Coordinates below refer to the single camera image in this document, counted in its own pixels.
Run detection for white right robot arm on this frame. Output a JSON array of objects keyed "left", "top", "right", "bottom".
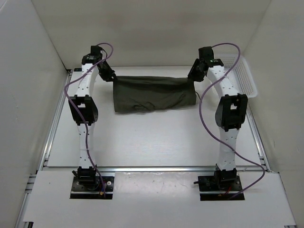
[{"left": 188, "top": 47, "right": 248, "bottom": 190}]

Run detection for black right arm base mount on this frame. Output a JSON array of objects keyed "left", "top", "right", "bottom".
[{"left": 193, "top": 167, "right": 245, "bottom": 201}]

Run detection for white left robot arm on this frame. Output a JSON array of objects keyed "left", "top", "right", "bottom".
[{"left": 64, "top": 43, "right": 117, "bottom": 190}]

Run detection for white plastic mesh basket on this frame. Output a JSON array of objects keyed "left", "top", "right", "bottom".
[{"left": 215, "top": 54, "right": 257, "bottom": 98}]

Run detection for aluminium front rail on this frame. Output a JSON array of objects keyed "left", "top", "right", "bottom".
[{"left": 42, "top": 166, "right": 262, "bottom": 172}]

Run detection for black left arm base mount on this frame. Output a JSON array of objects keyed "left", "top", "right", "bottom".
[{"left": 70, "top": 167, "right": 115, "bottom": 200}]

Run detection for olive green shorts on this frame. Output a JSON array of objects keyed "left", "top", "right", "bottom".
[{"left": 113, "top": 76, "right": 197, "bottom": 114}]

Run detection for aluminium left side rail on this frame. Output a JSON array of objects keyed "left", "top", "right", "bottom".
[{"left": 14, "top": 68, "right": 73, "bottom": 228}]

